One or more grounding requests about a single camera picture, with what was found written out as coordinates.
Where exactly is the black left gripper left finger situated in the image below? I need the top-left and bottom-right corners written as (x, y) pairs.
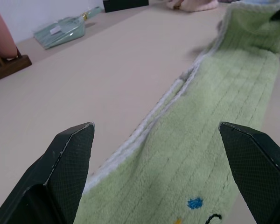
top-left (0, 121), bottom-right (95, 224)

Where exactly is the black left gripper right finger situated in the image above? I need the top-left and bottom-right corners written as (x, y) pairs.
top-left (218, 121), bottom-right (280, 224)

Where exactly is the green fluffy towel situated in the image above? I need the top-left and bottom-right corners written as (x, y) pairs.
top-left (78, 0), bottom-right (280, 224)

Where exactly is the pink fluffy cloth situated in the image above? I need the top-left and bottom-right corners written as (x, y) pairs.
top-left (166, 0), bottom-right (219, 12)

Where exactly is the brown wooden stand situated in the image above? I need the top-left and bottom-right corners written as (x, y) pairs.
top-left (0, 48), bottom-right (33, 84)

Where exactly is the clear glass bottle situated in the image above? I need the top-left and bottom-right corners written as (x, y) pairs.
top-left (32, 6), bottom-right (104, 50)

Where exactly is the black box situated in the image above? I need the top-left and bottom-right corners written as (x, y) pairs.
top-left (102, 0), bottom-right (150, 13)

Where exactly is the pink rounded object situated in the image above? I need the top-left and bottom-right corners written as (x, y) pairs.
top-left (0, 0), bottom-right (18, 59)

